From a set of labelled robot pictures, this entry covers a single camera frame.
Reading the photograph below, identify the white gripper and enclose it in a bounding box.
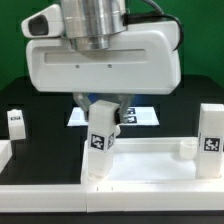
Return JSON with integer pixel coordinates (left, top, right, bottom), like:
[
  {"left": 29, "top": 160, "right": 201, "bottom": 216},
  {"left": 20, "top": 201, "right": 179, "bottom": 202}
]
[{"left": 26, "top": 21, "right": 181, "bottom": 124}]

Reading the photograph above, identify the white desk top tray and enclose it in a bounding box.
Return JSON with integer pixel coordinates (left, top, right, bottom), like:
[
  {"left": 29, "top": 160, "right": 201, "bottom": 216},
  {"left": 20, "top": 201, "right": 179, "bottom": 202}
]
[{"left": 80, "top": 137, "right": 224, "bottom": 184}]

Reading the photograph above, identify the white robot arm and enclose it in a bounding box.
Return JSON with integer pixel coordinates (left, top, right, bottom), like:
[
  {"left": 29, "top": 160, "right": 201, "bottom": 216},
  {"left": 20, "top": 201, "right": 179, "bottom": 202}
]
[{"left": 21, "top": 0, "right": 184, "bottom": 123}]

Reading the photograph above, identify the white marker sheet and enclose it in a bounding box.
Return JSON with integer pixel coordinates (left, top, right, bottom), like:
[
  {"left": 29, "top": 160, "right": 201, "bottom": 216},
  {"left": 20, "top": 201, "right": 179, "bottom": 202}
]
[{"left": 67, "top": 107, "right": 159, "bottom": 127}]

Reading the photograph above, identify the white front fence bar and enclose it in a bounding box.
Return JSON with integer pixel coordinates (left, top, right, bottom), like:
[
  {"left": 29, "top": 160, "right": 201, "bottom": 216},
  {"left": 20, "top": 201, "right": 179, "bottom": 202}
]
[{"left": 0, "top": 183, "right": 224, "bottom": 213}]

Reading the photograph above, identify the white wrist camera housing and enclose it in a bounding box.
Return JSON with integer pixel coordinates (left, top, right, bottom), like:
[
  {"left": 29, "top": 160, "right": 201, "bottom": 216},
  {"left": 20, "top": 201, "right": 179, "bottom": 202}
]
[{"left": 21, "top": 4, "right": 65, "bottom": 39}]

